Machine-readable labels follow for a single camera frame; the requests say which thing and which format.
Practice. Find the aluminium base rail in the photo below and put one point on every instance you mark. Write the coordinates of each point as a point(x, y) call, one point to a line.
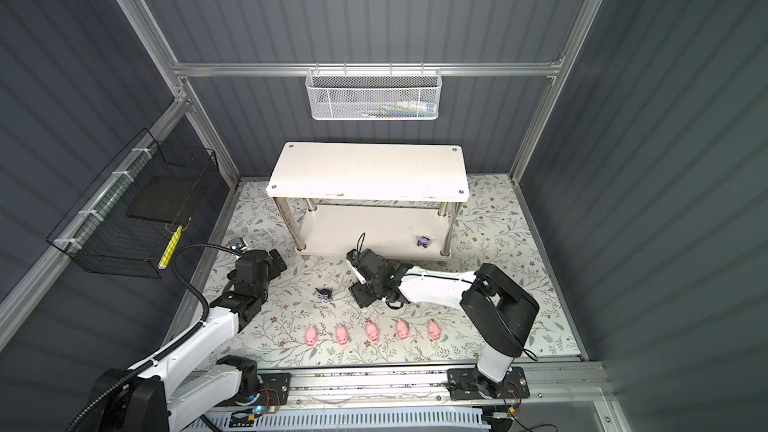
point(424, 384)

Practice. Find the markers in white basket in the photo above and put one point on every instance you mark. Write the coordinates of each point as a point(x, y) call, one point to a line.
point(403, 110)

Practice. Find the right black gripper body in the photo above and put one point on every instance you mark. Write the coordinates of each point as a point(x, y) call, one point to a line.
point(375, 287)

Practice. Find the black pad in basket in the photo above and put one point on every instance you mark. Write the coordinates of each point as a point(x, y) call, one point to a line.
point(167, 200)

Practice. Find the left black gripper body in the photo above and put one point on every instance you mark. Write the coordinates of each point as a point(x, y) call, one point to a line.
point(272, 271)

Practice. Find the pink pig toy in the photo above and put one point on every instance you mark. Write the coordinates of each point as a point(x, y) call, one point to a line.
point(433, 330)
point(341, 335)
point(402, 329)
point(311, 336)
point(372, 332)

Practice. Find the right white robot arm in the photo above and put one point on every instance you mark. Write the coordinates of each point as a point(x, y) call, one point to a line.
point(500, 310)

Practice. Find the white wire basket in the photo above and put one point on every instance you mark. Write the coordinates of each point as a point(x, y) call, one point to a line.
point(337, 97)

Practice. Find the black purple toy figure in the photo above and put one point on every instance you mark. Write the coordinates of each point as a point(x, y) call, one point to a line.
point(325, 295)

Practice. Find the black wire basket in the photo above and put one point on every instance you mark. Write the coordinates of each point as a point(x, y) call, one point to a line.
point(133, 223)

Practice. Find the yellow marker in basket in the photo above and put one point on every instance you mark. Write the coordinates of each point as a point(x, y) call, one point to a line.
point(170, 248)

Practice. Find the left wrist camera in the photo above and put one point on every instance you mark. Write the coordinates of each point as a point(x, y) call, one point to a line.
point(238, 245)

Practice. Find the white two-tier shelf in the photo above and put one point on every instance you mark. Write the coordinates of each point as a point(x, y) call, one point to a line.
point(336, 196)

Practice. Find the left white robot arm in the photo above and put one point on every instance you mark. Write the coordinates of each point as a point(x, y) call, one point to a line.
point(158, 393)

